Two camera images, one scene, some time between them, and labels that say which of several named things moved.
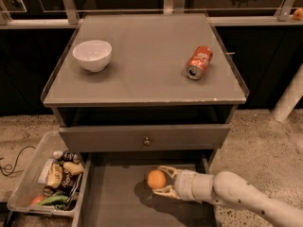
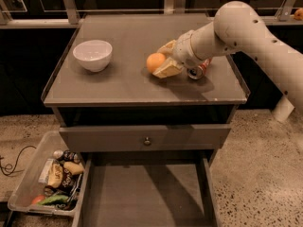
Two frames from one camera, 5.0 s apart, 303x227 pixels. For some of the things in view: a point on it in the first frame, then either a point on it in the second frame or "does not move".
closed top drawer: [144, 138] does not move
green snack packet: [55, 200] does not move
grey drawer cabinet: [139, 91] does not move
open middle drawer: [114, 191] does not move
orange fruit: [156, 179] → [153, 60]
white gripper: [184, 184] → [182, 49]
